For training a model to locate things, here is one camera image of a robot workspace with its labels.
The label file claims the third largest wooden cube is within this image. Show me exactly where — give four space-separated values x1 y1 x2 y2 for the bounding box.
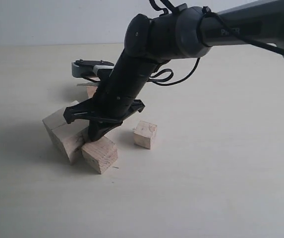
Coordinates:
81 136 118 175

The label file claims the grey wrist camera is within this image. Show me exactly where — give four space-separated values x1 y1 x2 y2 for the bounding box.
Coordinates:
71 59 114 78

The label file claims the second largest wooden cube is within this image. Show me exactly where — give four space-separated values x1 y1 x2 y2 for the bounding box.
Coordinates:
86 78 100 99

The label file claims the smallest wooden cube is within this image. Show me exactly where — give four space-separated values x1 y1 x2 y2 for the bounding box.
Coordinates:
133 120 158 150

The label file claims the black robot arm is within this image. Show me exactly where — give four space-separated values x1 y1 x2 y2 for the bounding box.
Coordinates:
63 0 284 142

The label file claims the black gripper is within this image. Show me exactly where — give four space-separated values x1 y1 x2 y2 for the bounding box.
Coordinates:
63 53 161 142

